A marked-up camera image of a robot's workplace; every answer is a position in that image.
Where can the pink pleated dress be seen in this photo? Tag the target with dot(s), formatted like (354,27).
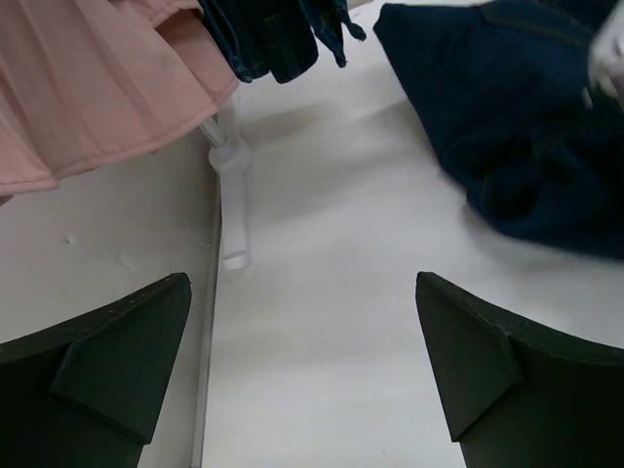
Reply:
(85,84)

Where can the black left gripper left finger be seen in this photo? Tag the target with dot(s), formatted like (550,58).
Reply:
(88,392)

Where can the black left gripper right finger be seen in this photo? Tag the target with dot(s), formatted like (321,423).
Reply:
(516,393)

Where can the white clothes rack frame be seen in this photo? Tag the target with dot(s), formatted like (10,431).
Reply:
(230,157)

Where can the dark blue denim trousers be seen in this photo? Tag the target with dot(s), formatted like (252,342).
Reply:
(503,94)

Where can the dark denim garment on hanger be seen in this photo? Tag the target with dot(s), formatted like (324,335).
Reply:
(278,37)

